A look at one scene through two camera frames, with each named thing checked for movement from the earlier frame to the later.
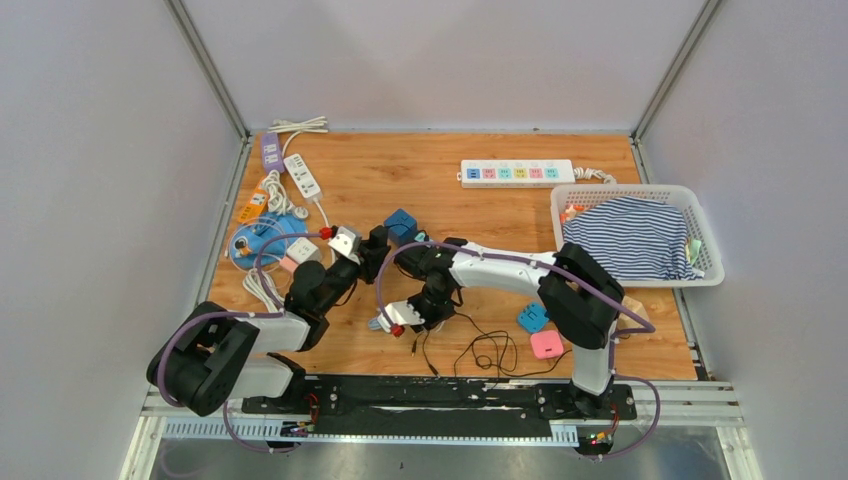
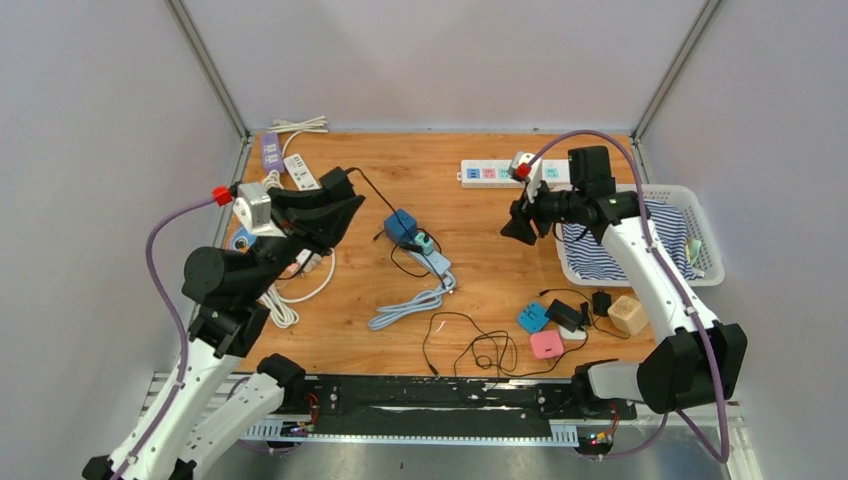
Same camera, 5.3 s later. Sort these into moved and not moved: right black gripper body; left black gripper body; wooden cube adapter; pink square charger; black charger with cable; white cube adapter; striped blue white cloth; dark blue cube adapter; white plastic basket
Moved: black charger with cable; left black gripper body; right black gripper body
Not moved: pink square charger; white cube adapter; striped blue white cloth; dark blue cube adapter; wooden cube adapter; white plastic basket
